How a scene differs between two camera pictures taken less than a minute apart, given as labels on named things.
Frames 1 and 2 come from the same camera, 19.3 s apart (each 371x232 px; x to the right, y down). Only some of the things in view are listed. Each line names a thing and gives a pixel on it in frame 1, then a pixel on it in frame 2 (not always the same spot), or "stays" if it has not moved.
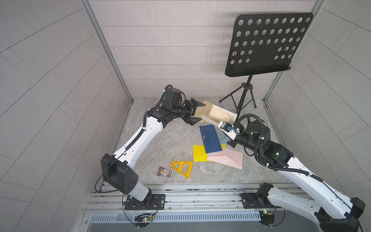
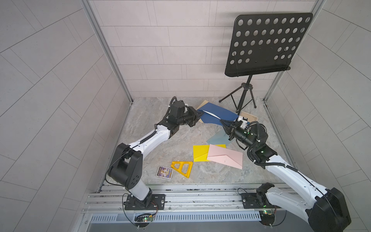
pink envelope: (228, 157) stays
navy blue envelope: (210, 139) -> (220, 113)
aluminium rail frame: (181, 197) stays
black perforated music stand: (263, 42) stays
